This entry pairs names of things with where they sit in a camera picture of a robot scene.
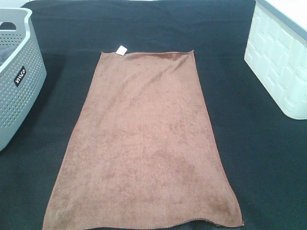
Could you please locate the brown microfibre towel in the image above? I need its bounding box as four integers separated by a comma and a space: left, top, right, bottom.
43, 51, 244, 230

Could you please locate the dark grey towel in basket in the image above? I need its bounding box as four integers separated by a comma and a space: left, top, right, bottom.
0, 46, 16, 66

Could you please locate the black table cloth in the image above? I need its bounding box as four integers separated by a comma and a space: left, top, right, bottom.
0, 0, 307, 230

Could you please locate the grey perforated laundry basket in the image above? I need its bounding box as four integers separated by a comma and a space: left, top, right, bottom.
0, 8, 47, 150

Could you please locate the white plastic storage bin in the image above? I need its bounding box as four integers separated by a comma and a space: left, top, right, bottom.
244, 0, 307, 120

